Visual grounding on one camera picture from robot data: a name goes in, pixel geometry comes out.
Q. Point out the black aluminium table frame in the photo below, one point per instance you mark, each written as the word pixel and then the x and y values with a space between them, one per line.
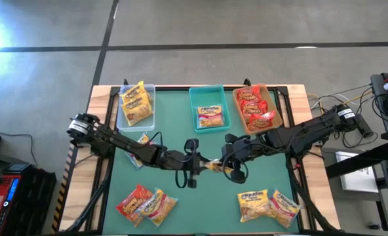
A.
pixel 114 91

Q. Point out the black crossbar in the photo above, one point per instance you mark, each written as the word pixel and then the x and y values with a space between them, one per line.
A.
pixel 354 162

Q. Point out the clear plastic bin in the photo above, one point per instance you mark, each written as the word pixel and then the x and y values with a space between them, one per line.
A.
pixel 141 126

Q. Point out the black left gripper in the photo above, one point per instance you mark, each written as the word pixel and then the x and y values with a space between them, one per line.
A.
pixel 182 162

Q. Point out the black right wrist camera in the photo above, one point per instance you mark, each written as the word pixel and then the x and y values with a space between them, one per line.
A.
pixel 234 140

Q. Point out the small black floor object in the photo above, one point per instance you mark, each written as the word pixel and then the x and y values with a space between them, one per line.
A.
pixel 375 226

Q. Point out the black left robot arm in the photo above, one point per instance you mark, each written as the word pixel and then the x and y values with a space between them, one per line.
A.
pixel 122 143

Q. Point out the green table mat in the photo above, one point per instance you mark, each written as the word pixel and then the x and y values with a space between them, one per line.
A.
pixel 181 196

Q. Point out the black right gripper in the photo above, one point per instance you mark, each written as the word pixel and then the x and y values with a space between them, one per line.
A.
pixel 246 152

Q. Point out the white paper sheet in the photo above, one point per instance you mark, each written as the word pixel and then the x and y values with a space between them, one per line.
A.
pixel 358 180

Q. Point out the black side table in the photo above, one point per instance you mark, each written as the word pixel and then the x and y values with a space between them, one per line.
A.
pixel 377 85

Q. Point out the orange plastic bin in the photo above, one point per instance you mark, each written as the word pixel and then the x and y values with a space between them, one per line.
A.
pixel 273 109

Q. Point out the teal plastic bin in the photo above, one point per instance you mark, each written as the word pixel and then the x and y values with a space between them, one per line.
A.
pixel 207 96

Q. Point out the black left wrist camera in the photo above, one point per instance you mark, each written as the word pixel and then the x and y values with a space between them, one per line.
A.
pixel 191 149

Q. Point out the yellow creamy chicken ramen pack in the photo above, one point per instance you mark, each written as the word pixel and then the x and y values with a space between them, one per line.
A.
pixel 137 111
pixel 253 206
pixel 217 166
pixel 131 93

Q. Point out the black equipment case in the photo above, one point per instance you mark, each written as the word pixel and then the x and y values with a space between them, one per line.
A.
pixel 33 196

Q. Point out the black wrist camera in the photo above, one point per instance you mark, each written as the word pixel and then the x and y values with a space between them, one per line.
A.
pixel 234 140
pixel 191 149

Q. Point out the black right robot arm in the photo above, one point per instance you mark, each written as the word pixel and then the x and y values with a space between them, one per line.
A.
pixel 312 128

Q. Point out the blue-edged beef ramen pack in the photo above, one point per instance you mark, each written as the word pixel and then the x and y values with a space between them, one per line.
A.
pixel 285 209
pixel 134 160
pixel 159 208
pixel 210 117

